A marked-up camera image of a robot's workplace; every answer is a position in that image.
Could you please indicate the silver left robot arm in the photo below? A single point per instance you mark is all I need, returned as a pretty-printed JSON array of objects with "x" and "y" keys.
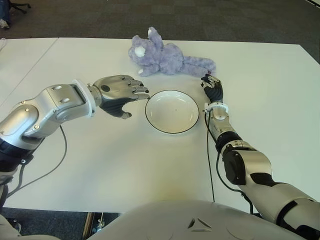
[{"x": 50, "y": 105}]

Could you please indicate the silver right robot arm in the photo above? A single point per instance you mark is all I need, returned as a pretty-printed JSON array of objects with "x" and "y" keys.
[{"x": 257, "y": 162}]

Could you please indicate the purple plush doll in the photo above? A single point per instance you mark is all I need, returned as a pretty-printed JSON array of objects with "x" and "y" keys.
[{"x": 170, "y": 60}]

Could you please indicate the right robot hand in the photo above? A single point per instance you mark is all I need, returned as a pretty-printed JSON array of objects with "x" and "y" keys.
[{"x": 215, "y": 92}]

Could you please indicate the silver robot torso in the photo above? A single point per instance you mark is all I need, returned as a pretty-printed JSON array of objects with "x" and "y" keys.
[{"x": 195, "y": 220}]

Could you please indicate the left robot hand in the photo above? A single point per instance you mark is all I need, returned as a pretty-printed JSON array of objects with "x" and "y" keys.
[{"x": 115, "y": 87}]

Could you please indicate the white plate black rim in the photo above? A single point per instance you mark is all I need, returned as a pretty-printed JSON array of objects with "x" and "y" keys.
[{"x": 172, "y": 112}]

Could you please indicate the chrome stand under table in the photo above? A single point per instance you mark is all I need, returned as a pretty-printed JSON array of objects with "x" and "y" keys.
[{"x": 100, "y": 222}]

